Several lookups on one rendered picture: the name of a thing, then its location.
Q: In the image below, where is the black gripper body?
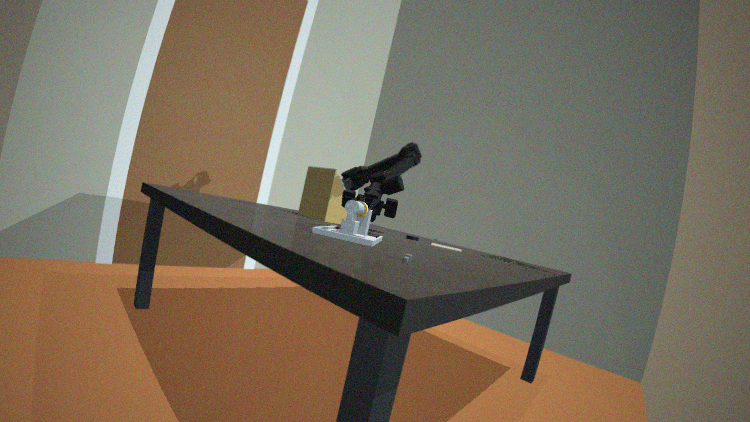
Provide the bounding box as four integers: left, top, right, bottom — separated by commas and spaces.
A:
341, 187, 398, 218

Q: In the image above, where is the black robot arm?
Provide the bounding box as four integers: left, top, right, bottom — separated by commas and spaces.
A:
341, 142, 422, 195

